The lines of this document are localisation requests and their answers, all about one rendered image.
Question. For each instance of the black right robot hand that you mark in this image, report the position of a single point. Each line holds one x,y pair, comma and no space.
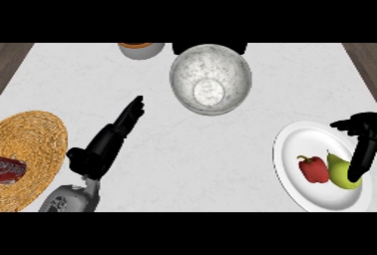
364,146

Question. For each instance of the round wicker basket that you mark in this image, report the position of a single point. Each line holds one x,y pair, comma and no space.
30,152

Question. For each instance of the red bell pepper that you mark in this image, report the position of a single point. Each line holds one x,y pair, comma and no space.
314,169

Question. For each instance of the white cup with orange rim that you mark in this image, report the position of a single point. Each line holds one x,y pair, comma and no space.
141,50

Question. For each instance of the red can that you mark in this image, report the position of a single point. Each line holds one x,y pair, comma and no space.
11,170

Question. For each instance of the green pear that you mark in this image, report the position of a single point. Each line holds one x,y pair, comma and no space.
339,172

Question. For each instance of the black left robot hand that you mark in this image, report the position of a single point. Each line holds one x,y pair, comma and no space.
105,146

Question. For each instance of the white marbled bowl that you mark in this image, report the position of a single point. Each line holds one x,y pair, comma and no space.
210,79

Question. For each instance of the white round plate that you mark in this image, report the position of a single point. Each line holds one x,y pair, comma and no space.
306,146

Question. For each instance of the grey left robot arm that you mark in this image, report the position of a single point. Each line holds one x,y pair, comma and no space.
68,199

